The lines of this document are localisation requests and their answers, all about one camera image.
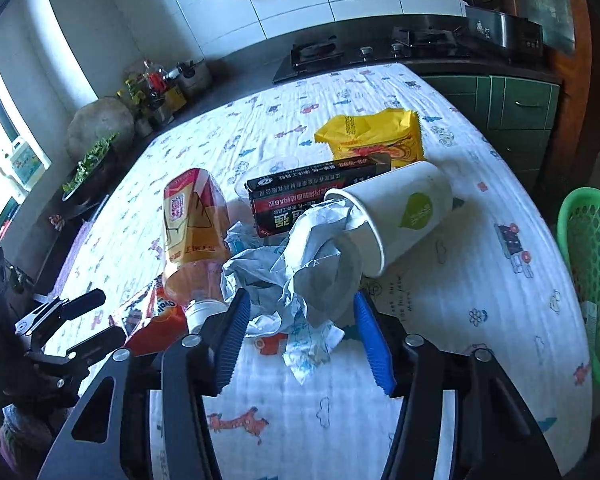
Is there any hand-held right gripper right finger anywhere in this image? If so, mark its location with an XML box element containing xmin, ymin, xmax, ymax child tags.
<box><xmin>352</xmin><ymin>290</ymin><xmax>563</xmax><ymax>480</ymax></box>

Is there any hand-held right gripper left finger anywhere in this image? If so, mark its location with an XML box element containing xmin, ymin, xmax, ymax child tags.
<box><xmin>37</xmin><ymin>287</ymin><xmax>252</xmax><ymax>480</ymax></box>

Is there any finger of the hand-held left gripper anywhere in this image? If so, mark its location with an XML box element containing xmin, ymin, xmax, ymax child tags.
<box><xmin>15</xmin><ymin>288</ymin><xmax>106</xmax><ymax>338</ymax></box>
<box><xmin>27</xmin><ymin>325</ymin><xmax>126</xmax><ymax>367</ymax></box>

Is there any red snack packet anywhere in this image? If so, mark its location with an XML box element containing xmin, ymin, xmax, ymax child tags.
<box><xmin>110</xmin><ymin>275</ymin><xmax>191</xmax><ymax>358</ymax></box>

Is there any white paper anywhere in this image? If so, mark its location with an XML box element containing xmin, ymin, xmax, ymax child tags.
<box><xmin>222</xmin><ymin>200</ymin><xmax>366</xmax><ymax>386</ymax></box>

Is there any plastic bottle orange label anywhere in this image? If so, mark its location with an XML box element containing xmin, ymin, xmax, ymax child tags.
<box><xmin>162</xmin><ymin>168</ymin><xmax>231</xmax><ymax>333</ymax></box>

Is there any white paper cup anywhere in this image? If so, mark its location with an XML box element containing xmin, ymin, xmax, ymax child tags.
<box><xmin>322</xmin><ymin>160</ymin><xmax>454</xmax><ymax>278</ymax></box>

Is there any black cardboard box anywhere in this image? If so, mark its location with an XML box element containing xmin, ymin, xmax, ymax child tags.
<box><xmin>245</xmin><ymin>155</ymin><xmax>393</xmax><ymax>238</ymax></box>

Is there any yellow snack packet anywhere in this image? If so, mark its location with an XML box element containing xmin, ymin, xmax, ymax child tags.
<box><xmin>314</xmin><ymin>108</ymin><xmax>426</xmax><ymax>168</ymax></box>

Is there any green perforated plastic basket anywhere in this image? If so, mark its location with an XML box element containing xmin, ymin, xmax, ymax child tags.
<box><xmin>556</xmin><ymin>187</ymin><xmax>600</xmax><ymax>396</ymax></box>

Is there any printed white tablecloth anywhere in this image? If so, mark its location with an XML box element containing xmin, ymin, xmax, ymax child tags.
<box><xmin>35</xmin><ymin>62</ymin><xmax>593</xmax><ymax>480</ymax></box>

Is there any bowl of green vegetables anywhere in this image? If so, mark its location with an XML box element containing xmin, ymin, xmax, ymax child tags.
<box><xmin>60</xmin><ymin>132</ymin><xmax>121</xmax><ymax>211</ymax></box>

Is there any window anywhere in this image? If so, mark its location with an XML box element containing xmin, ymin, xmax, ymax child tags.
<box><xmin>0</xmin><ymin>35</ymin><xmax>53</xmax><ymax>241</ymax></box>

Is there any cluster of condiment bottles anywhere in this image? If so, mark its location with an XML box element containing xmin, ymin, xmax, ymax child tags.
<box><xmin>117</xmin><ymin>60</ymin><xmax>188</xmax><ymax>126</ymax></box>

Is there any metal utensil pot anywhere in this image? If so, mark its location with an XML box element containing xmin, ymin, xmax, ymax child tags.
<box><xmin>177</xmin><ymin>58</ymin><xmax>213</xmax><ymax>98</ymax></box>

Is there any green kitchen cabinet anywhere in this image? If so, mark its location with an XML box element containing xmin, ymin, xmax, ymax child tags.
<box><xmin>420</xmin><ymin>74</ymin><xmax>561</xmax><ymax>171</ymax></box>

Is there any black gas stove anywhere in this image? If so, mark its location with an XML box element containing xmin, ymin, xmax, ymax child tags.
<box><xmin>272</xmin><ymin>26</ymin><xmax>473</xmax><ymax>84</ymax></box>

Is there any wooden glass door cabinet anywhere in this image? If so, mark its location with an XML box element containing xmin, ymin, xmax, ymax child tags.
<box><xmin>490</xmin><ymin>0</ymin><xmax>600</xmax><ymax>201</ymax></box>

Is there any black rice cooker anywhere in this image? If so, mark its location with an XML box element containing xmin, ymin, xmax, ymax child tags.
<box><xmin>439</xmin><ymin>0</ymin><xmax>543</xmax><ymax>56</ymax></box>

